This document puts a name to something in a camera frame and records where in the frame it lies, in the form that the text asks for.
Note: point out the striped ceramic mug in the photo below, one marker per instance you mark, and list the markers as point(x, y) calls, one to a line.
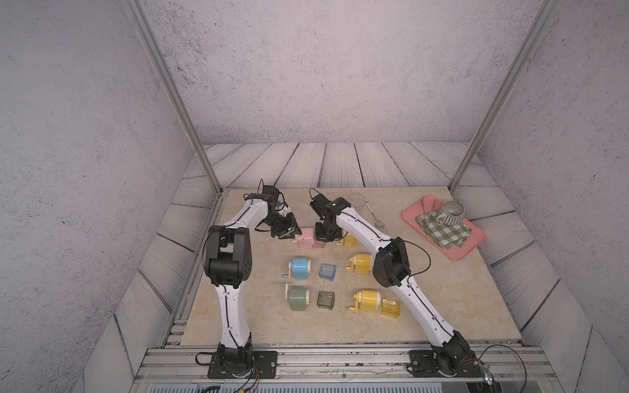
point(451, 213)

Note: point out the clear plastic cup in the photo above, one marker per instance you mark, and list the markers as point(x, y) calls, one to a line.
point(358, 202)

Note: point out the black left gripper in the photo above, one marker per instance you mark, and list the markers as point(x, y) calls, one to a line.
point(290, 228)

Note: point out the metal spoon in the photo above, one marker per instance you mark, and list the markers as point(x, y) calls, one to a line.
point(377, 222)

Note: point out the green checkered cloth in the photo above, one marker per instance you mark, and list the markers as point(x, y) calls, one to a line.
point(444, 236)

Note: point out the aluminium frame post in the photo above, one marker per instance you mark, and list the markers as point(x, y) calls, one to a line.
point(523, 55)
point(141, 25)

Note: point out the green pencil sharpener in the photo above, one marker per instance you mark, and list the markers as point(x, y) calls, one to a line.
point(297, 297)

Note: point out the aluminium front rail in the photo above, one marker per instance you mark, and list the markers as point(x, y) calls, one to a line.
point(507, 366)

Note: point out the yellow sharpener row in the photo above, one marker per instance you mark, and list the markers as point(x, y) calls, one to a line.
point(366, 301)
point(361, 263)
point(348, 241)

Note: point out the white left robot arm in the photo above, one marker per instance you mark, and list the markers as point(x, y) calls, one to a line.
point(228, 262)

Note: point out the pink pencil sharpener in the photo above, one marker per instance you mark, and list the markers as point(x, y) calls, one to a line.
point(306, 240)

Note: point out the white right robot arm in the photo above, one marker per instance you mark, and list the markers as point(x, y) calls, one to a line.
point(391, 269)

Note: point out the pink serving tray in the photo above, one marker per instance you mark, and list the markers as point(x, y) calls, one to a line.
point(431, 203)

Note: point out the yellow sharpener bottom row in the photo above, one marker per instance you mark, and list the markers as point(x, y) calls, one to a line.
point(366, 301)

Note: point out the green transparent sharpener tray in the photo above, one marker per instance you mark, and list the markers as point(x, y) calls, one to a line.
point(326, 300)

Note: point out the blue pencil sharpener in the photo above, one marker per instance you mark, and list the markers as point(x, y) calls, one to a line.
point(299, 269)

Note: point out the left aluminium frame post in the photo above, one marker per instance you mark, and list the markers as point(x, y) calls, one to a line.
point(141, 25)

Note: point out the yellow sharpener middle row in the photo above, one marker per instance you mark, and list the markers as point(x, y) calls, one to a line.
point(361, 263)

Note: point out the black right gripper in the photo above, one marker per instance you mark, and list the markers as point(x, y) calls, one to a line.
point(319, 237)

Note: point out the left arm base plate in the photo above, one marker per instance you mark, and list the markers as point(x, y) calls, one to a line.
point(230, 363)

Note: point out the blue transparent sharpener tray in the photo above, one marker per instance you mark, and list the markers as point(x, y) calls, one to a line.
point(327, 272)

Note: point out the yellow transparent tray bottom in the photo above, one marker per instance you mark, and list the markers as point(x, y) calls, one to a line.
point(390, 308)

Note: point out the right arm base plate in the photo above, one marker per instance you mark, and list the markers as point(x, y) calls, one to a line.
point(429, 364)

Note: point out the yellow sharpener top row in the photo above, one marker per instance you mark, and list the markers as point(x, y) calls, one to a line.
point(348, 241)

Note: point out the right aluminium frame post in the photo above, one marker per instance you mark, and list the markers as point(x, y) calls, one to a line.
point(523, 55)

